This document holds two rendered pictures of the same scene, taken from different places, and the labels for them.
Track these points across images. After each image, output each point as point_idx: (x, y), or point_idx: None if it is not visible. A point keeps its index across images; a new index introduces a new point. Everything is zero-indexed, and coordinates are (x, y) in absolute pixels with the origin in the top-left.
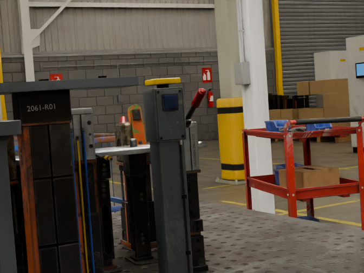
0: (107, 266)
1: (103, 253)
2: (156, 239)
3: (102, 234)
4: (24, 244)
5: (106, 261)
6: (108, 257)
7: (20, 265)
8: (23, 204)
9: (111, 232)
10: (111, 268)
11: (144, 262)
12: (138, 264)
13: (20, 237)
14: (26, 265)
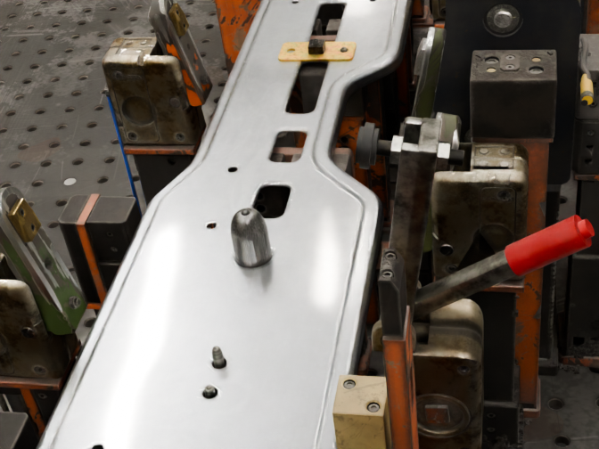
0: (414, 76)
1: (412, 60)
2: (583, 1)
3: (410, 32)
4: (397, 98)
5: (413, 69)
6: (413, 61)
7: None
8: (595, 26)
9: (412, 22)
10: (416, 77)
11: (416, 48)
12: (415, 54)
13: (396, 91)
14: (399, 129)
